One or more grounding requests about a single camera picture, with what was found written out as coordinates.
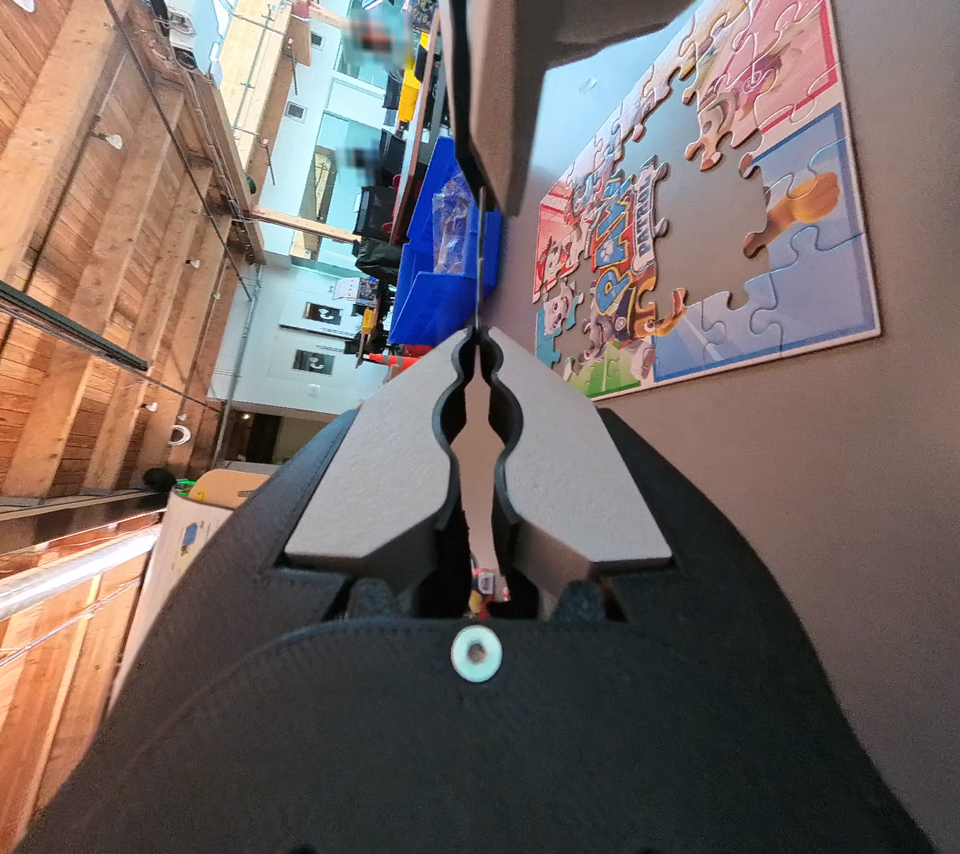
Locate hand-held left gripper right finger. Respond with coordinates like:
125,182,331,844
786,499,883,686
481,325,674,619

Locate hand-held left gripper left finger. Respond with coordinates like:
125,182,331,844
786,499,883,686
285,328,480,619

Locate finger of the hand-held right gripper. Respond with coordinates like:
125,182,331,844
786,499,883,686
450,0,561,218
432,0,483,186

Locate green puzzle section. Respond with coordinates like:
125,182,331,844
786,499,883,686
562,337,655,401

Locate grey purple puzzle piece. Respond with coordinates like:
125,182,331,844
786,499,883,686
581,299,654,375

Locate pink dog puzzle piece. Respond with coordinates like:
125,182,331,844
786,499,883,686
678,0,843,174

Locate assembled pink red puzzle section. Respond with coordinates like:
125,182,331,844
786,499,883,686
531,0,759,306

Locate assembled logo puzzle section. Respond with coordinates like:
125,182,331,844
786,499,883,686
588,157,672,345

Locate yellow box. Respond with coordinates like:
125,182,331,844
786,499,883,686
397,33,440,124

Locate pale plywood panel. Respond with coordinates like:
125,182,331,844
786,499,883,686
168,468,273,504

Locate clear plastic bag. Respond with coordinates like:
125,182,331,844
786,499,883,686
431,168,481,274

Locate blue plastic bin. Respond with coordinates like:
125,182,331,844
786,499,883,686
386,134,504,349

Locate white printed paper sheet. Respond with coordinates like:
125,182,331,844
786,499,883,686
112,494,235,709

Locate silver metal pipe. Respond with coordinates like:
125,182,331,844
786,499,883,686
0,528,162,624

